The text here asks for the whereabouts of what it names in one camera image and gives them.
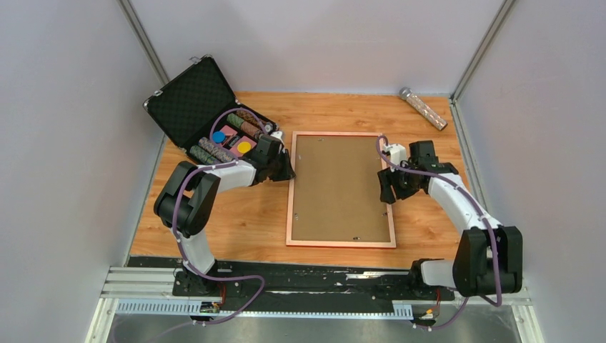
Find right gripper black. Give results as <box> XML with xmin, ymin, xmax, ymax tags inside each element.
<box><xmin>377</xmin><ymin>161</ymin><xmax>420</xmax><ymax>204</ymax></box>

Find pink wooden picture frame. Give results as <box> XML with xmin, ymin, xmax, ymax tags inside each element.
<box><xmin>285</xmin><ymin>131</ymin><xmax>397</xmax><ymax>249</ymax></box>

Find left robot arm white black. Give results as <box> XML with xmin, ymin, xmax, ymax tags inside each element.
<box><xmin>154</xmin><ymin>131</ymin><xmax>295</xmax><ymax>295</ymax></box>

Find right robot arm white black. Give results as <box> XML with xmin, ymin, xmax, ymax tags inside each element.
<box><xmin>375</xmin><ymin>135</ymin><xmax>523</xmax><ymax>306</ymax></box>

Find yellow round chip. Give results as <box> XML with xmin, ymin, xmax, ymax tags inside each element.
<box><xmin>237</xmin><ymin>141</ymin><xmax>252</xmax><ymax>154</ymax></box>

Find brown poker chip roll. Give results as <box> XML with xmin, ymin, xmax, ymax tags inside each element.
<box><xmin>235</xmin><ymin>108</ymin><xmax>275</xmax><ymax>133</ymax></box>

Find dark green chip roll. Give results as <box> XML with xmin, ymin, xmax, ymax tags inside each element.
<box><xmin>227</xmin><ymin>113</ymin><xmax>262</xmax><ymax>139</ymax></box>

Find blue round chip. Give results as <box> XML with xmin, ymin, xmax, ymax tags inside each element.
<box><xmin>211</xmin><ymin>131</ymin><xmax>226</xmax><ymax>144</ymax></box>

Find green poker chip roll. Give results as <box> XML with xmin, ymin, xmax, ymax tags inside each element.
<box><xmin>189</xmin><ymin>146</ymin><xmax>221</xmax><ymax>165</ymax></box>

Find glitter-filled clear tube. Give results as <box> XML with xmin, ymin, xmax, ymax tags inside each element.
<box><xmin>399</xmin><ymin>87</ymin><xmax>448</xmax><ymax>131</ymax></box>

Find black foam-lined case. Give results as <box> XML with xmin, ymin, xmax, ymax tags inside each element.
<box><xmin>143</xmin><ymin>54</ymin><xmax>279</xmax><ymax>164</ymax></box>

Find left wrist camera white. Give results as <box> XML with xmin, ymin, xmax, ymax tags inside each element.
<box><xmin>270</xmin><ymin>131</ymin><xmax>284</xmax><ymax>142</ymax></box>

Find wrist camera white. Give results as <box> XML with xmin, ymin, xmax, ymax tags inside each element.
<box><xmin>270</xmin><ymin>131</ymin><xmax>284</xmax><ymax>142</ymax></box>
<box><xmin>383</xmin><ymin>144</ymin><xmax>408</xmax><ymax>166</ymax></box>

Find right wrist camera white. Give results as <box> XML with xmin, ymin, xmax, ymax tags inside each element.
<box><xmin>383</xmin><ymin>144</ymin><xmax>408</xmax><ymax>166</ymax></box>

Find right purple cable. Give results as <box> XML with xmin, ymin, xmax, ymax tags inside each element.
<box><xmin>376</xmin><ymin>136</ymin><xmax>504</xmax><ymax>331</ymax></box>

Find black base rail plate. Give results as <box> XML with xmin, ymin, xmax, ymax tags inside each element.
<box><xmin>127</xmin><ymin>257</ymin><xmax>455</xmax><ymax>314</ymax></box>

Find aluminium frame rail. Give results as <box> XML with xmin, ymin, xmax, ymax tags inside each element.
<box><xmin>86</xmin><ymin>258</ymin><xmax>544</xmax><ymax>342</ymax></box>

